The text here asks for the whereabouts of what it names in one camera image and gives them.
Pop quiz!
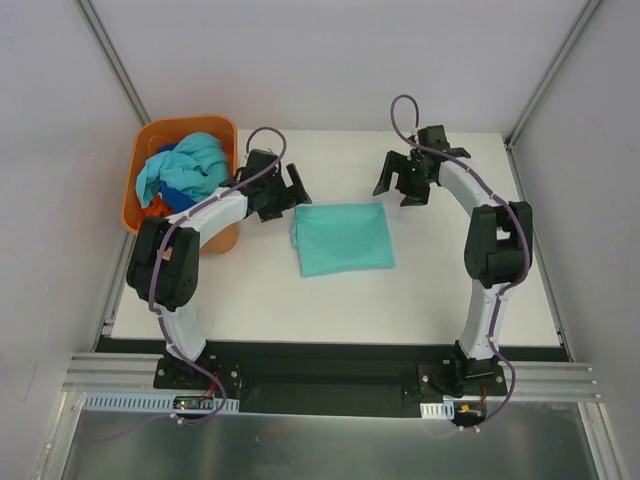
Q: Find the dark blue t shirt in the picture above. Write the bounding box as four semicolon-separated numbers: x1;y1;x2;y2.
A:
148;142;202;212

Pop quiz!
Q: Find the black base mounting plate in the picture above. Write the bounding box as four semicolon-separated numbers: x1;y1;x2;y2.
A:
153;341;507;418

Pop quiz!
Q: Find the aluminium corner post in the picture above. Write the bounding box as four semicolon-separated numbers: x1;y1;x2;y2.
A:
504;0;606;151
74;0;151;126

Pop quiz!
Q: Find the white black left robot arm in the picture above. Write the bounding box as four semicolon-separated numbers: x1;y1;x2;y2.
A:
126;163;311;389

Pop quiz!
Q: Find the teal green t shirt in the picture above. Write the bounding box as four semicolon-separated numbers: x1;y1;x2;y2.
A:
291;203;396;278

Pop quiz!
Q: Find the light blue t shirt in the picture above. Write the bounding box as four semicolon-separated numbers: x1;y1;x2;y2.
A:
135;132;230;208

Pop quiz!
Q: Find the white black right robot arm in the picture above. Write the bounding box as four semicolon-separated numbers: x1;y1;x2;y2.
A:
373;151;533;395

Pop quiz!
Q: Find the orange t shirt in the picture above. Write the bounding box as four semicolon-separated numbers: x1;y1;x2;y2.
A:
142;195;172;218

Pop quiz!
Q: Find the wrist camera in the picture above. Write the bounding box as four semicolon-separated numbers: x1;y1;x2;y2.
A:
240;149;278;181
417;125;471;159

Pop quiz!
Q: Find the right white cable duct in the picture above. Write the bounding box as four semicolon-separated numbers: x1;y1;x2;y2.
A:
420;401;455;421

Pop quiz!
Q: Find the white cable duct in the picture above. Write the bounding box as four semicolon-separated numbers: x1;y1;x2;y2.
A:
84;392;240;415
420;401;455;421

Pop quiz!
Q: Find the left aluminium corner post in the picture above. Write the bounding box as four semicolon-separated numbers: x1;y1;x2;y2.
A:
74;0;151;126

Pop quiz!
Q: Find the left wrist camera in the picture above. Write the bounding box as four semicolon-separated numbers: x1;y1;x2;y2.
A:
240;149;278;181

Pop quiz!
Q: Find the right aluminium corner post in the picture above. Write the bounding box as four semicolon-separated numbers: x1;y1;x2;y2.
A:
504;0;606;151

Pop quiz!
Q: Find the left white cable duct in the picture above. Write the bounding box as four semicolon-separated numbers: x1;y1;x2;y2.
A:
84;392;240;415

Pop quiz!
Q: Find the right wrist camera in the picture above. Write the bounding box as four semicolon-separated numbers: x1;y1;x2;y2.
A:
417;125;471;159

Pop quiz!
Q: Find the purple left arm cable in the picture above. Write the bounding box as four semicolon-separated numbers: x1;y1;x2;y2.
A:
148;126;287;426

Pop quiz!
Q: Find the orange plastic bin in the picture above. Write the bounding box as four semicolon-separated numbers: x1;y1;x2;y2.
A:
123;114;241;256

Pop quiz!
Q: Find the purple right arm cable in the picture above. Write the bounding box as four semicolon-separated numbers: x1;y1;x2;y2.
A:
390;94;531;436

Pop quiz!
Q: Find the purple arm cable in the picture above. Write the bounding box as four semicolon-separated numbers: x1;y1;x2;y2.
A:
390;94;531;436
148;126;287;426

